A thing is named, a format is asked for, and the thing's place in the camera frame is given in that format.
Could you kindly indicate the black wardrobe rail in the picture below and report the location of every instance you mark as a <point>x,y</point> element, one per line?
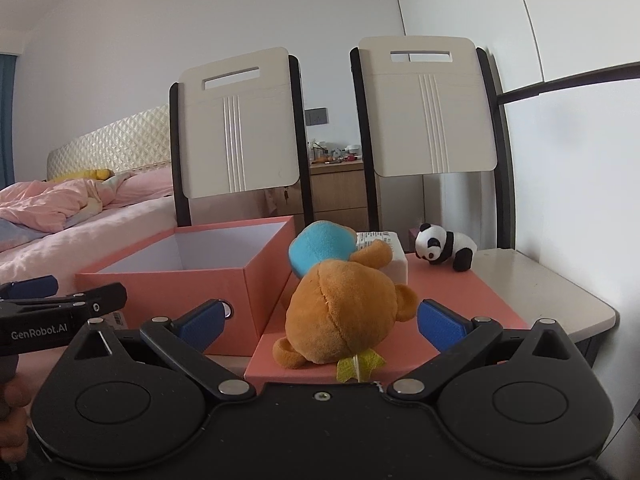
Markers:
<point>570,82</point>

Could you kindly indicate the pink crumpled blanket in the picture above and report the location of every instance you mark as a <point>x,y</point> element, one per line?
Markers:
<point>50,200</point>

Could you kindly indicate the person's left hand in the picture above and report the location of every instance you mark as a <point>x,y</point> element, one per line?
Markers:
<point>12,432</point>

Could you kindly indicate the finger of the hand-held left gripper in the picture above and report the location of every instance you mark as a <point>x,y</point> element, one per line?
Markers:
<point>102,297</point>
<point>30,287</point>

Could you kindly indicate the cream chair plain back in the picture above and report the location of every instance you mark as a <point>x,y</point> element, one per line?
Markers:
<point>235,130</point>
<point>430,110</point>

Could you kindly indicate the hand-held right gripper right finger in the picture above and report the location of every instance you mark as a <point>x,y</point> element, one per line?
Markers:
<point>442,326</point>

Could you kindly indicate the bed with pink sheet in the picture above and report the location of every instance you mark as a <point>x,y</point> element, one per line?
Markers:
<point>100,242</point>

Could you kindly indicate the yellow pillow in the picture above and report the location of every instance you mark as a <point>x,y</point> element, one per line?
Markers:
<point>90,174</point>

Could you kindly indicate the pink cardboard box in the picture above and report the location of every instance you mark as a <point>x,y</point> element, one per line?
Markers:
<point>165,292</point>

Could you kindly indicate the assorted small bottles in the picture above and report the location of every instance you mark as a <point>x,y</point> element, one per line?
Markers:
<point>336,155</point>

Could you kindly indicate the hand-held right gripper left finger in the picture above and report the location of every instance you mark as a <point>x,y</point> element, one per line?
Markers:
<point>205,324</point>

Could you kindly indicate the grey wall switch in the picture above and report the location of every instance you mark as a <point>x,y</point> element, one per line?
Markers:
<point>317,116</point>

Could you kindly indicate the blue curtain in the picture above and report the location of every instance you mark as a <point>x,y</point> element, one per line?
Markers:
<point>6,120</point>

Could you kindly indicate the brown bear plush blue shirt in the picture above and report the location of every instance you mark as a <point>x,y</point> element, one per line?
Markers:
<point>345,305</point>

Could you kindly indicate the white tissue pack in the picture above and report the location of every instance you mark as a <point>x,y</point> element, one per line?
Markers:
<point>397,266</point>

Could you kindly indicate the pink box lid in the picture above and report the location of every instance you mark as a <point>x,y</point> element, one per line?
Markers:
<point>450,290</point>

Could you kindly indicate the wooden nightstand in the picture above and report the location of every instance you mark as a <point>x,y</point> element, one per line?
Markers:
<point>337,190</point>

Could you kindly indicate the white wardrobe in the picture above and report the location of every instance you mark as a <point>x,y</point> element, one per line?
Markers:
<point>565,160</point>

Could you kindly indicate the cream quilted headboard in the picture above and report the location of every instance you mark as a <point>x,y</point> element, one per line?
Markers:
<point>110,140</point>

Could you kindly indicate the small panda toy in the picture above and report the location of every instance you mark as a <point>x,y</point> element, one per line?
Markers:
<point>440,247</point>

